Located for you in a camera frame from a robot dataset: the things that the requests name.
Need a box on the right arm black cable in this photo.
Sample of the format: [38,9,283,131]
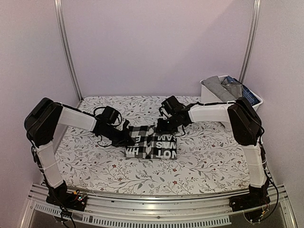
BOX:
[175,123,187,137]

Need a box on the right aluminium frame post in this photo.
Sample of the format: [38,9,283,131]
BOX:
[239,0,261,83]

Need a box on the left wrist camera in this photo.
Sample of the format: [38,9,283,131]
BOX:
[101,106,122,126]

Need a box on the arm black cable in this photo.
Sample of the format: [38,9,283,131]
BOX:
[175,123,187,137]
[94,106,123,148]

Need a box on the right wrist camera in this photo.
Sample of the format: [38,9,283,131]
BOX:
[159,95,185,118]

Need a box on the black white checkered shirt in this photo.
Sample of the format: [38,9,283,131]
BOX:
[124,125,177,160]

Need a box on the white plastic bin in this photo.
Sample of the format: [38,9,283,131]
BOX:
[200,76,263,110]

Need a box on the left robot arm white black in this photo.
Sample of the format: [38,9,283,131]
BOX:
[24,97,135,206]

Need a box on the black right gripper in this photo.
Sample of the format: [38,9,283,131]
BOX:
[156,114,180,133]

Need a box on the grey long sleeve shirt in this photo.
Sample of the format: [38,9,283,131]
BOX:
[202,76,243,102]

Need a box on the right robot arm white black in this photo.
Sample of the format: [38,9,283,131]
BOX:
[156,96,270,207]

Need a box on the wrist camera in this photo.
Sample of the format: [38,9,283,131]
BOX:
[159,95,185,118]
[101,106,122,126]

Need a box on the aluminium frame post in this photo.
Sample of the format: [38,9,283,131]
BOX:
[54,0,83,101]
[239,0,261,83]

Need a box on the blue checkered shirt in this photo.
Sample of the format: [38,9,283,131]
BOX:
[222,76,260,106]

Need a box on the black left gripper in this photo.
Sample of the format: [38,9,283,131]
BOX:
[101,124,135,148]

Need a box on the aluminium front rail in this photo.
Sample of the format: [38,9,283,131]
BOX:
[20,184,300,228]

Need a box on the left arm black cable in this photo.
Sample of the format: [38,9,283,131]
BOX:
[94,106,123,148]

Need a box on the left aluminium frame post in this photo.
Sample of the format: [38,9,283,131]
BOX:
[54,0,83,101]

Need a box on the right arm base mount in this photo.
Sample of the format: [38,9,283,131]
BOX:
[229,186,270,212]

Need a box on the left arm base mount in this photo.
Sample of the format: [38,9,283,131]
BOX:
[46,183,87,211]

